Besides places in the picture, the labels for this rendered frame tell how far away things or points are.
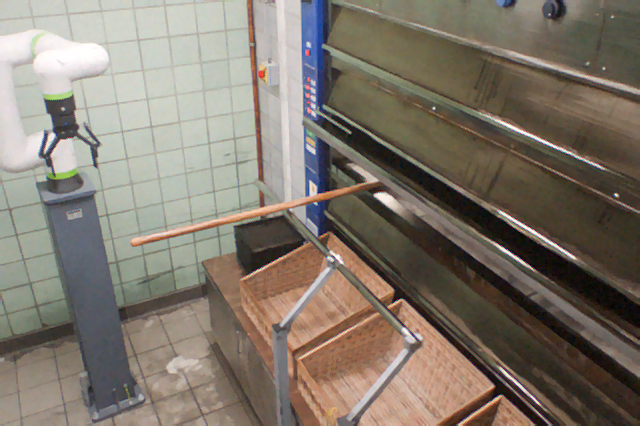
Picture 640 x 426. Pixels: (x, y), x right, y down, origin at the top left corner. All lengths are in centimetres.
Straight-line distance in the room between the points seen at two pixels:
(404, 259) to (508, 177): 72
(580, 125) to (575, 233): 28
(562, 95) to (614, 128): 18
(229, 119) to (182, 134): 28
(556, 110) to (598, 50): 19
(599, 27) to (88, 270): 222
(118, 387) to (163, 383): 26
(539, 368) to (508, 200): 52
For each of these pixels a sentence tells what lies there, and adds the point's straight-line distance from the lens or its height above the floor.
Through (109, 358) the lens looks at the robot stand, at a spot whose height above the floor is 32.
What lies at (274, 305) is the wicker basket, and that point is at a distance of 289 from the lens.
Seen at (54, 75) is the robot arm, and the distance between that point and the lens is 210.
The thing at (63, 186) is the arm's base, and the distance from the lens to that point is 274.
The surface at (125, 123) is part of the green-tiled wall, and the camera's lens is 341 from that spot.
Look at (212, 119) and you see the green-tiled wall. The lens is 352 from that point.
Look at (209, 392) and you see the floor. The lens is 336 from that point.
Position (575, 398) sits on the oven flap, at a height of 102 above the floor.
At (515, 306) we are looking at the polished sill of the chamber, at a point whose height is 117.
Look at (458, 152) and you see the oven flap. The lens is 203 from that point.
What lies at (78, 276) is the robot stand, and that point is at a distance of 291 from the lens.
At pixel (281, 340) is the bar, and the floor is 91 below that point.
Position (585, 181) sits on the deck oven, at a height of 165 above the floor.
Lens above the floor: 232
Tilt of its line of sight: 28 degrees down
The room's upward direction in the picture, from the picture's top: 1 degrees counter-clockwise
